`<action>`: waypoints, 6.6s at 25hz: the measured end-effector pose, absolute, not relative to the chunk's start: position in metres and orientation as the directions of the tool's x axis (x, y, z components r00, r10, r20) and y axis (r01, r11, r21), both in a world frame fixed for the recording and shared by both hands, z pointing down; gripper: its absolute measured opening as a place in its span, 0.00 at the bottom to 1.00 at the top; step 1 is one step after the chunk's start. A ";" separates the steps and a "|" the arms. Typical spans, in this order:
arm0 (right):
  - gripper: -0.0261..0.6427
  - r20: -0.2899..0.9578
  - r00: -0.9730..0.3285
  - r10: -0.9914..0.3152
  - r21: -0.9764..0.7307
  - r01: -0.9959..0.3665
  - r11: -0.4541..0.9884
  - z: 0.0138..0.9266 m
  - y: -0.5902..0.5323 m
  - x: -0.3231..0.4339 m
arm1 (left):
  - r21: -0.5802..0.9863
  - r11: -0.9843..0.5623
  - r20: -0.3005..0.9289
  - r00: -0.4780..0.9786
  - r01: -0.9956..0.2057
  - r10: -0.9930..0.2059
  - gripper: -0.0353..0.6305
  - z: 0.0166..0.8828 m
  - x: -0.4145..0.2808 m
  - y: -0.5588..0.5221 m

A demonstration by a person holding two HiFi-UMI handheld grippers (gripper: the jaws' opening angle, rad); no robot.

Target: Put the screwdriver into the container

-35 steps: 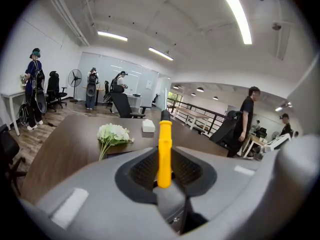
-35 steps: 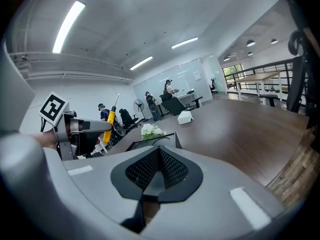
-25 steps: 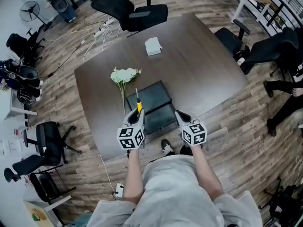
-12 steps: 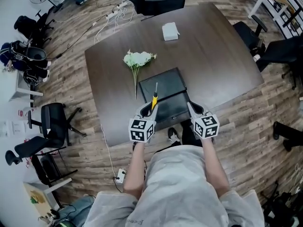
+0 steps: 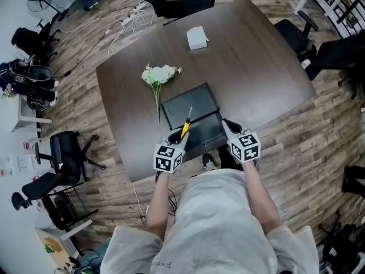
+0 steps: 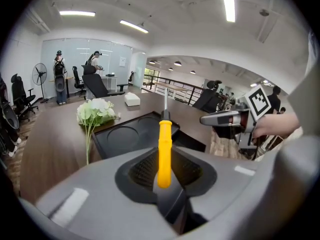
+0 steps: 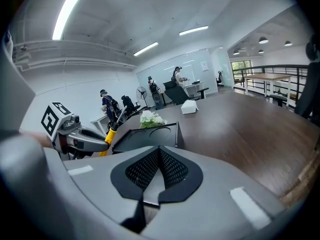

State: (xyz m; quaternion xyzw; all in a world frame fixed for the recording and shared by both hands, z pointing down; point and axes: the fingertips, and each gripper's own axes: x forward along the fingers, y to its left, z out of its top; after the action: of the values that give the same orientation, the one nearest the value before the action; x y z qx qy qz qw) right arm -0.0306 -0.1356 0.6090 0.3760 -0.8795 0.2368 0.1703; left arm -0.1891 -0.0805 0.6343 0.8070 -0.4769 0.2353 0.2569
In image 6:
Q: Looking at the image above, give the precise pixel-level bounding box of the yellow tool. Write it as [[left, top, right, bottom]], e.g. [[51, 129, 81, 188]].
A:
[[156, 87, 174, 189]]

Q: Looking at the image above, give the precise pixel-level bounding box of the black metal railing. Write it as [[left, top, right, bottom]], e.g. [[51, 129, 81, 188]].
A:
[[142, 74, 210, 105]]

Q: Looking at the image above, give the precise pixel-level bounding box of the white tissue box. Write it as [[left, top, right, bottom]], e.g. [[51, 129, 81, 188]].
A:
[[124, 92, 141, 107]]

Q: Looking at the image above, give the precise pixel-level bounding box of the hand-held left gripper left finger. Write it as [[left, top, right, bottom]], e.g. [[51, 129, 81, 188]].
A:
[[36, 146, 181, 235]]

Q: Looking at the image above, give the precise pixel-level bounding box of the person's right hand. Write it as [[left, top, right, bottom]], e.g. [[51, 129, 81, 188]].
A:
[[251, 115, 272, 139]]

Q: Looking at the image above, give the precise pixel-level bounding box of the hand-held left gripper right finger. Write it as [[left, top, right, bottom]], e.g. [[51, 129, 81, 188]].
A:
[[172, 145, 257, 235]]

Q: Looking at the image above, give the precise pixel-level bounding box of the small white desk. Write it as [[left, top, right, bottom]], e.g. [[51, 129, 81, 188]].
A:
[[99, 74, 119, 93]]

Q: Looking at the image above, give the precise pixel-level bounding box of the white artificial flower bunch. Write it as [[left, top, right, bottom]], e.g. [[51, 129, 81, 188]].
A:
[[76, 97, 123, 166]]

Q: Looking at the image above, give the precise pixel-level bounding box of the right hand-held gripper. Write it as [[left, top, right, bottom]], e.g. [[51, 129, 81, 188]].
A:
[[199, 83, 272, 150]]

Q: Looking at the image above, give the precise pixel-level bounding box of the window with green view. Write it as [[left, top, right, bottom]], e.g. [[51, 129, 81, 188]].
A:
[[144, 68, 161, 85]]

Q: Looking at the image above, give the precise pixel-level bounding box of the person's right forearm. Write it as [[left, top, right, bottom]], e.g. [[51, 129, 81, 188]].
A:
[[267, 112, 301, 138]]

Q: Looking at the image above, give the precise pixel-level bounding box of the black case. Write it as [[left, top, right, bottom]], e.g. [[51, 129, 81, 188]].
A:
[[91, 110, 207, 160]]

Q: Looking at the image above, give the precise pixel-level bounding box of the black standing fan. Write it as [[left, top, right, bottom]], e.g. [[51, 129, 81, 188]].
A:
[[31, 62, 50, 104]]

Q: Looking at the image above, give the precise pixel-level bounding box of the long ceiling light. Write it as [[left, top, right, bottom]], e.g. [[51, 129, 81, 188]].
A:
[[59, 10, 97, 18], [119, 19, 150, 34], [218, 0, 237, 23]]

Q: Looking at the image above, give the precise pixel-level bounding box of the light wooden table white frame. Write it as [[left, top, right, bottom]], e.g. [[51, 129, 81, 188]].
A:
[[152, 81, 189, 100]]

